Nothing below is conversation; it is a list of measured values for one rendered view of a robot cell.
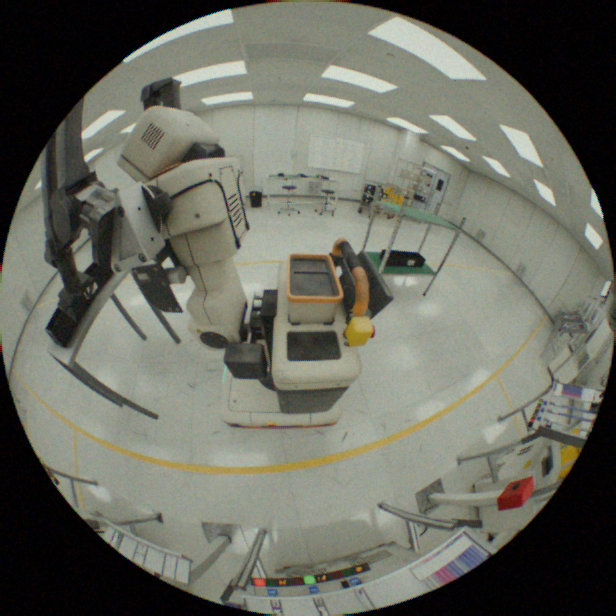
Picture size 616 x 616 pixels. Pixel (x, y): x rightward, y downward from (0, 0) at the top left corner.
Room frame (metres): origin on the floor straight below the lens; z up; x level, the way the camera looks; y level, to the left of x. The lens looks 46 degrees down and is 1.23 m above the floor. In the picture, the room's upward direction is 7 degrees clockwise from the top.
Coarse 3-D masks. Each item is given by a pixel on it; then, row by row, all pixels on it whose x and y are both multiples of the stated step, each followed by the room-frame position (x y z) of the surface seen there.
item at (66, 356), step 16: (128, 272) 0.54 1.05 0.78; (112, 288) 0.39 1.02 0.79; (96, 304) 0.26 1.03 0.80; (80, 320) 0.14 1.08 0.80; (128, 320) 0.51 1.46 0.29; (160, 320) 0.58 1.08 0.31; (80, 336) 0.07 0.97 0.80; (144, 336) 0.53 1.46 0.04; (176, 336) 0.60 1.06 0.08; (48, 352) -0.14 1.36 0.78; (64, 352) -0.04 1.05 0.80; (64, 368) -0.14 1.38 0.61; (80, 368) -0.04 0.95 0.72; (96, 384) -0.06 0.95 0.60; (112, 400) -0.12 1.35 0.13; (128, 400) -0.04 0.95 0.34
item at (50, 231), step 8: (48, 144) 0.12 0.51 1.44; (48, 152) 0.12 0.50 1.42; (48, 160) 0.12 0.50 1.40; (56, 160) 0.15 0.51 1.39; (48, 168) 0.13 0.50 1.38; (56, 168) 0.15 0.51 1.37; (48, 176) 0.12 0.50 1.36; (56, 176) 0.15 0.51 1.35; (48, 184) 0.12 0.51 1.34; (56, 184) 0.15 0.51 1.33; (48, 192) 0.12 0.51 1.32; (48, 200) 0.12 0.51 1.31; (48, 208) 0.11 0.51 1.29; (48, 216) 0.11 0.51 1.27; (48, 224) 0.11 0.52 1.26; (48, 232) 0.10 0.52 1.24; (56, 240) 0.11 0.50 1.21; (56, 248) 0.11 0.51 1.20
